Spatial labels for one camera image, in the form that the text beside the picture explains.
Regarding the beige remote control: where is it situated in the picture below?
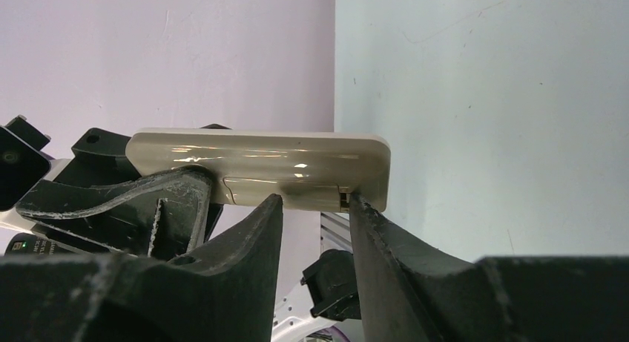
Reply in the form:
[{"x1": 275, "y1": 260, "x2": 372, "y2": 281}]
[{"x1": 125, "y1": 128, "x2": 391, "y2": 213}]

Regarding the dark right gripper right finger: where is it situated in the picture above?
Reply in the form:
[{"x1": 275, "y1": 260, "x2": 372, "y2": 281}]
[{"x1": 349, "y1": 194, "x2": 628, "y2": 341}]

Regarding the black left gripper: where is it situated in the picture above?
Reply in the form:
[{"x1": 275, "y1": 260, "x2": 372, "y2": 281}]
[{"x1": 16, "y1": 128, "x2": 223, "y2": 260}]

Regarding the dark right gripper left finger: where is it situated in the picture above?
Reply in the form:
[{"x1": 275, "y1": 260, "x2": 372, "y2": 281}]
[{"x1": 1, "y1": 194, "x2": 283, "y2": 341}]

